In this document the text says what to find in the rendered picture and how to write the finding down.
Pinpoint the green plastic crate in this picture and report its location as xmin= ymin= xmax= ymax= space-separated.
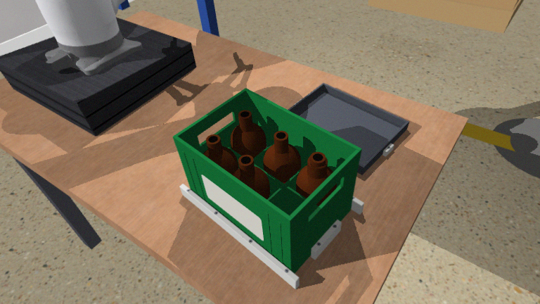
xmin=183 ymin=94 xmax=362 ymax=273

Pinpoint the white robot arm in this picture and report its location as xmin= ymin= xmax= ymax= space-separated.
xmin=36 ymin=0 xmax=143 ymax=75

